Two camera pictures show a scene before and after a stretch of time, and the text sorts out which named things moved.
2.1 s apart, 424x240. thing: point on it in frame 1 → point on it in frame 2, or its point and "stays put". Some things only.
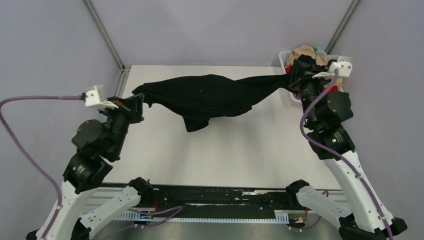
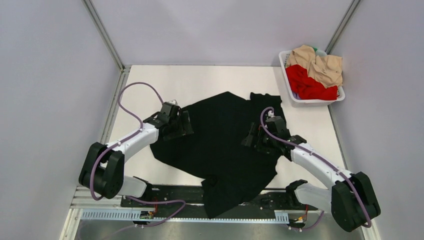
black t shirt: x=199 y=98 → x=231 y=174
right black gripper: x=308 y=77 → x=260 y=131
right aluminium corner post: x=342 y=26 stays put
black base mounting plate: x=160 y=199 stays put
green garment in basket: x=320 y=53 stays put
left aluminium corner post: x=103 y=32 stays put
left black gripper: x=132 y=105 → x=185 y=128
